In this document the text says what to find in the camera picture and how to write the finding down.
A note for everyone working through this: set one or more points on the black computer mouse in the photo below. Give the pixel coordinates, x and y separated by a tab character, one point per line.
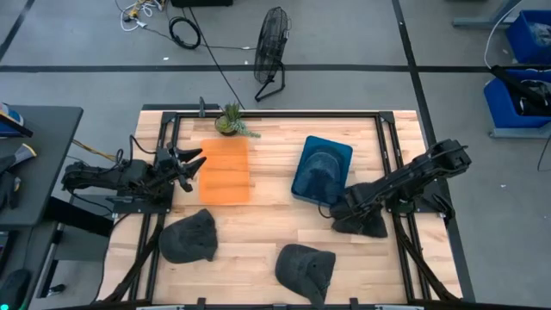
13	288

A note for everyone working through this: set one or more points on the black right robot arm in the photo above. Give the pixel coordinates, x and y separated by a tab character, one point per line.
413	172

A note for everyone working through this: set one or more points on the blue book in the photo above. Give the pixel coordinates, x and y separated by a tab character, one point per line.
10	120

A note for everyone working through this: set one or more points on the black floor fan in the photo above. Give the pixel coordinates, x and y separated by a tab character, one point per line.
270	43

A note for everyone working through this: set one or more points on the blue plastic bin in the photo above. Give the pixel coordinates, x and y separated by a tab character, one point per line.
303	189

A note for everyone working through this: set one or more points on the black aluminium table frame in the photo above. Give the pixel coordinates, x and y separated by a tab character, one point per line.
301	115

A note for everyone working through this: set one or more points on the charcoal baseball cap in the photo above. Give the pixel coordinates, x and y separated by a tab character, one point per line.
374	228

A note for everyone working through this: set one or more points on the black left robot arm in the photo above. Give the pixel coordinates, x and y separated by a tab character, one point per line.
107	176

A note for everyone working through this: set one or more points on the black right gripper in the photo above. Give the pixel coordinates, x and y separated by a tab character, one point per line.
355	204

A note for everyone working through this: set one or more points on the blue denim baseball cap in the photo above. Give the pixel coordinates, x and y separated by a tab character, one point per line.
320	172

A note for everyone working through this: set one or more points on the grey work glove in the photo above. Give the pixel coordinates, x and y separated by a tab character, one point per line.
10	172

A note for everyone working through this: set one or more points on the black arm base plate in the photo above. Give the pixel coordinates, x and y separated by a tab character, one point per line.
138	206
430	198

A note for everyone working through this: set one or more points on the grey cotton baseball cap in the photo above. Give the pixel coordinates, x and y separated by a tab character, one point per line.
301	267

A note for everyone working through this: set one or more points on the orange translucent plastic bin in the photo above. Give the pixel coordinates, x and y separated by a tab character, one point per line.
224	172

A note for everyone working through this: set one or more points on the blue floor crate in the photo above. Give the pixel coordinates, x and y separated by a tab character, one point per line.
529	36

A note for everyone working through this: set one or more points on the blue crate with black gear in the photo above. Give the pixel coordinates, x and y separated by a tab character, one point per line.
501	103

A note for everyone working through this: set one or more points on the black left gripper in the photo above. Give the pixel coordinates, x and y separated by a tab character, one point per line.
165	170

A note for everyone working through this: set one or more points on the potted succulent plant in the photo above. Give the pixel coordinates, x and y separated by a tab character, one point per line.
230	122

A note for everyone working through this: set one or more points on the dark grey side desk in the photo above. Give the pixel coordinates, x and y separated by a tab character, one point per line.
43	172

